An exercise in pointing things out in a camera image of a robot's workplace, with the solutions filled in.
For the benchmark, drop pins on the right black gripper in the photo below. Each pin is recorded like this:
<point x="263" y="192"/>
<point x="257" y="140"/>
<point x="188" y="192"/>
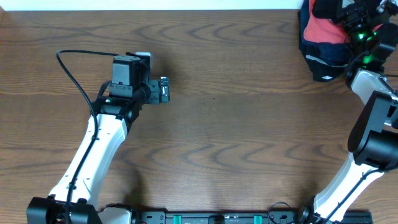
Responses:
<point x="361" y="8"/>

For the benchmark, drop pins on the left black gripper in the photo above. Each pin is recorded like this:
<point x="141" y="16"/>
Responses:
<point x="156" y="98"/>

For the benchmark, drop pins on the black t-shirt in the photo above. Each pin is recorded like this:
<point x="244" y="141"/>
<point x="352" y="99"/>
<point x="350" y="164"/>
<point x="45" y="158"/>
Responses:
<point x="326" y="9"/>

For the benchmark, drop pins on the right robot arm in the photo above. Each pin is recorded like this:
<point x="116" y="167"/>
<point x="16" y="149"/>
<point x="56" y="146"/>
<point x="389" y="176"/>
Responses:
<point x="353" y="40"/>

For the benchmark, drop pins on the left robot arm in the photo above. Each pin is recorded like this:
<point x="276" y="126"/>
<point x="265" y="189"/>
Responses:
<point x="117" y="105"/>

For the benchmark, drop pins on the navy folded clothes stack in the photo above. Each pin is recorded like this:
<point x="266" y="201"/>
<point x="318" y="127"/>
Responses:
<point x="322" y="44"/>

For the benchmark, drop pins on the red printed t-shirt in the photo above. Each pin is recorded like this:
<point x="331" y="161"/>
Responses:
<point x="331" y="21"/>

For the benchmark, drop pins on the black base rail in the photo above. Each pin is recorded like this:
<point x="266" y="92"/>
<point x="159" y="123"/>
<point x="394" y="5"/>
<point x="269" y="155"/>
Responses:
<point x="230" y="217"/>

